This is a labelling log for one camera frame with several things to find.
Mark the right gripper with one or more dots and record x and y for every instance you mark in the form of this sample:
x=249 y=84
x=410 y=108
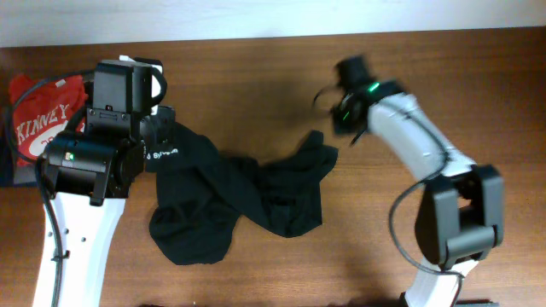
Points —
x=339 y=125

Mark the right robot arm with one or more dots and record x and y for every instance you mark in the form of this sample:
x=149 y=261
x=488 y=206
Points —
x=460 y=219

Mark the red printed t-shirt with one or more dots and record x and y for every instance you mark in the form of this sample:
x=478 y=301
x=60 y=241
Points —
x=45 y=113

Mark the black polo shirt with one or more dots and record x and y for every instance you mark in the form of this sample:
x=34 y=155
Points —
x=202 y=192

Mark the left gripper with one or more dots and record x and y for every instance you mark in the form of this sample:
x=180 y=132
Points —
x=165 y=117

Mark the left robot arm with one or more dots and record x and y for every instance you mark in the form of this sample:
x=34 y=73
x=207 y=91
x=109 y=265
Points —
x=86 y=171

